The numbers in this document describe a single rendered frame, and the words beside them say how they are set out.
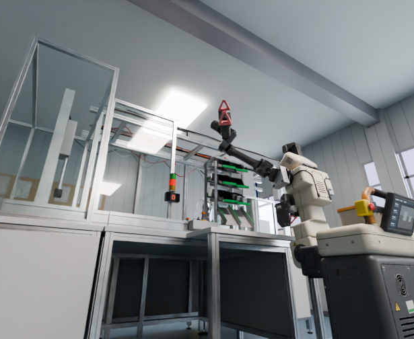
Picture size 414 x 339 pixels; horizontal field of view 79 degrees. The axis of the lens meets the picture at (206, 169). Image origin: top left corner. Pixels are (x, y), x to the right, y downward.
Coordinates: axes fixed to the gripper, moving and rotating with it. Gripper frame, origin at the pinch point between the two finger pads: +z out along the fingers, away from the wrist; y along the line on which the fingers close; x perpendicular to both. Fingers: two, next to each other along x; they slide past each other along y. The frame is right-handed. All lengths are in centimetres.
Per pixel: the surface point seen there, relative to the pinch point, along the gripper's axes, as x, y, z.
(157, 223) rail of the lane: -48, -32, -63
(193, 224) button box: -26, -29, -72
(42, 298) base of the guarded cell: -88, -82, -38
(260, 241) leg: 17, -42, -73
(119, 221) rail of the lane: -67, -37, -49
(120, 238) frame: -63, -49, -47
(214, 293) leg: -11, -76, -60
